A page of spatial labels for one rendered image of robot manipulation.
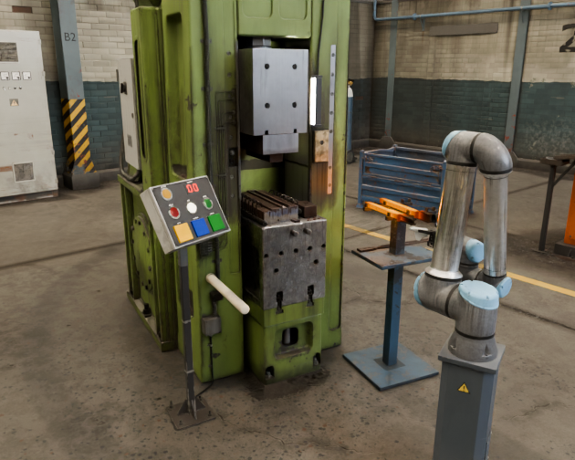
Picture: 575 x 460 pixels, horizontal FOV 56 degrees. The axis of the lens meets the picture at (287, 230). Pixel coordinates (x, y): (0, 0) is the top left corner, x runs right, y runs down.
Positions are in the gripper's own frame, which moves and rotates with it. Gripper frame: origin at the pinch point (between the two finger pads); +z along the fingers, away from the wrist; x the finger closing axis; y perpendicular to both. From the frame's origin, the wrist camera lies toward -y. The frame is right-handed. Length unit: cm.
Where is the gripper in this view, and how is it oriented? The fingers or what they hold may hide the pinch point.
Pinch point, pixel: (422, 224)
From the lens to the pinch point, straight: 263.9
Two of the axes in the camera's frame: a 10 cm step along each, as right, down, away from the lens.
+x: 9.1, -1.2, 4.1
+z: -4.2, -2.6, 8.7
